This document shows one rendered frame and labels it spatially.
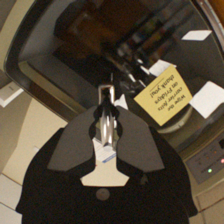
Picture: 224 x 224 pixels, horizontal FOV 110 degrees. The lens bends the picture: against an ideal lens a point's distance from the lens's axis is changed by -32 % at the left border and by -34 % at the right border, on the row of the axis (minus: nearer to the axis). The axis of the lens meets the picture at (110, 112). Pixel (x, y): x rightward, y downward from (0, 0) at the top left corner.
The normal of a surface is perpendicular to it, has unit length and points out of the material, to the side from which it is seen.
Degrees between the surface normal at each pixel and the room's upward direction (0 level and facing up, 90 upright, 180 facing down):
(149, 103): 90
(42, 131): 90
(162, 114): 90
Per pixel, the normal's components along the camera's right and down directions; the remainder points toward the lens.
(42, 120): 0.01, 0.53
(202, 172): -0.51, -0.02
